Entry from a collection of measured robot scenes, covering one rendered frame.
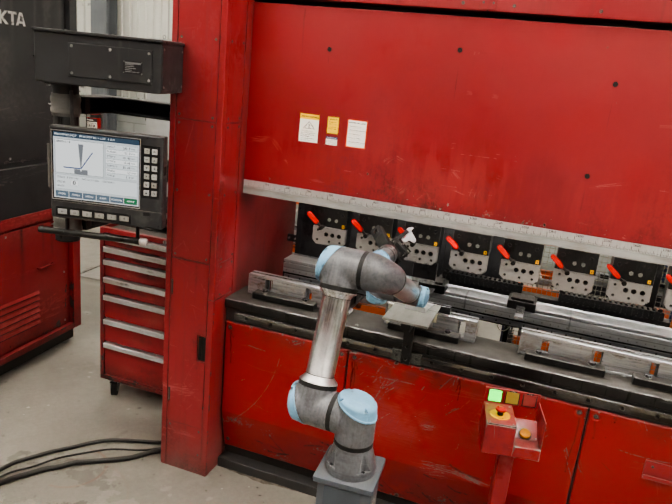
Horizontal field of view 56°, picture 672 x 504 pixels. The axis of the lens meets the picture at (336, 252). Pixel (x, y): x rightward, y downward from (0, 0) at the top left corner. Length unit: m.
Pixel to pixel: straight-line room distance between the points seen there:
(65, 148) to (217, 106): 0.60
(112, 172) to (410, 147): 1.16
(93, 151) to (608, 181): 1.92
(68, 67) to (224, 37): 0.59
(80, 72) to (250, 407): 1.61
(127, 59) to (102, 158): 0.38
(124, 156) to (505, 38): 1.48
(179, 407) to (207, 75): 1.50
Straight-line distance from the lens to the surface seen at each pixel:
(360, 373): 2.77
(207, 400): 3.04
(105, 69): 2.60
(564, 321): 2.94
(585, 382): 2.62
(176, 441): 3.24
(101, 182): 2.63
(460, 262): 2.62
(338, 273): 1.85
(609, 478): 2.81
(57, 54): 2.69
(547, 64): 2.52
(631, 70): 2.52
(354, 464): 1.92
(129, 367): 3.73
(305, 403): 1.90
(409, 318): 2.52
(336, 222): 2.72
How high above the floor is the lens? 1.90
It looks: 16 degrees down
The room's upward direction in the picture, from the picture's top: 6 degrees clockwise
